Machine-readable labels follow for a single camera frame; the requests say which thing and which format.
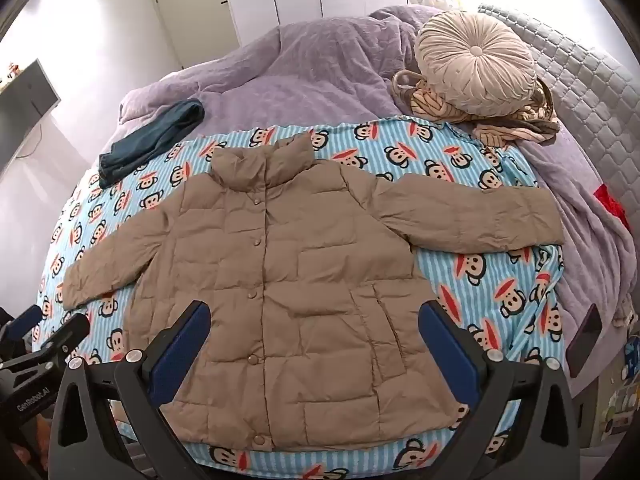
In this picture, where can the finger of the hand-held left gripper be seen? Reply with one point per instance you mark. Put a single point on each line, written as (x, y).
(65, 337)
(27, 319)

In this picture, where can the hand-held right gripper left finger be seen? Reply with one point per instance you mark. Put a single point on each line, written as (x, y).
(181, 345)

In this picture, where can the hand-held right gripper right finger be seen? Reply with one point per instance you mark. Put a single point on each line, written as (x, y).
(447, 355)

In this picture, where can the tan puffer jacket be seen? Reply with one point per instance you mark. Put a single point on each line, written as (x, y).
(300, 285)

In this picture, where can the black phone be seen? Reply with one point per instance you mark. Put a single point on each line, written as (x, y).
(585, 340)

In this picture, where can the colourful printed panel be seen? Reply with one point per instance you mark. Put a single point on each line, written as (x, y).
(620, 395)

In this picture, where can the monkey print striped blanket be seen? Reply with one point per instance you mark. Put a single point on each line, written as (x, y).
(450, 160)

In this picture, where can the dark teal folded cloth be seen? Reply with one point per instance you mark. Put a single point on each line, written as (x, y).
(150, 140)

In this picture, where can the black flat screen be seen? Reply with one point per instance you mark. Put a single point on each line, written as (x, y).
(25, 105)

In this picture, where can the red cloth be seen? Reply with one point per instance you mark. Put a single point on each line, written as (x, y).
(612, 205)

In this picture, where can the striped beige cloth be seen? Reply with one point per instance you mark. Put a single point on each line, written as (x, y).
(505, 127)

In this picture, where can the round beige pleated pillow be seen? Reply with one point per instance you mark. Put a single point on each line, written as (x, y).
(475, 60)

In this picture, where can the grey quilted headboard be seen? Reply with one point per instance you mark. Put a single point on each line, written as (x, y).
(590, 85)

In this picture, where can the purple fleece blanket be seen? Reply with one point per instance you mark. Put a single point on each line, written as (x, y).
(310, 60)

